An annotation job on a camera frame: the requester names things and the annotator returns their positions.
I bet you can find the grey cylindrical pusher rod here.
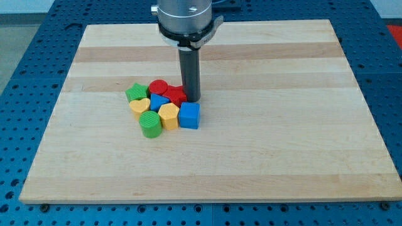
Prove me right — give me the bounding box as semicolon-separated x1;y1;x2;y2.
178;50;201;102

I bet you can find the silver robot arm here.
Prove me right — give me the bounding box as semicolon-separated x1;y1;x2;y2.
151;0;224;102

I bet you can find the blue cube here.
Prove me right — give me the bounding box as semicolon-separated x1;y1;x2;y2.
178;102;200;129

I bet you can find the red star block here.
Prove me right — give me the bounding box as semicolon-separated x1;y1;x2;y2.
162;85;187;107

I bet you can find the red cylinder block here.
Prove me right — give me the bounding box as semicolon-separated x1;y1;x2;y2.
148;79;168;95

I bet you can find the blue triangle block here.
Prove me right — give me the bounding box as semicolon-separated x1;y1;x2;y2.
150;94;170;112

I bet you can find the yellow hexagon block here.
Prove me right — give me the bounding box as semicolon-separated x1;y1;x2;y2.
158;103;180;130

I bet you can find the green star block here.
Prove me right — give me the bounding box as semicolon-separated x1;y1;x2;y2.
125;83;150;102

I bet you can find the yellow heart block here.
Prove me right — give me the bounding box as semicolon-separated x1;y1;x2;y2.
129;98;151;121

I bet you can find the green cylinder block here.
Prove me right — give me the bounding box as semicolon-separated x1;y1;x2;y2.
139;110;162;138

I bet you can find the wooden board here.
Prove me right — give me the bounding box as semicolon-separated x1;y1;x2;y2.
19;19;401;204

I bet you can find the blue perforated metal table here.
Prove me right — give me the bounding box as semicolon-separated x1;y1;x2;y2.
1;0;401;225

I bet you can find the red object at edge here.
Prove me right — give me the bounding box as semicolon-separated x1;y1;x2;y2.
387;24;402;49

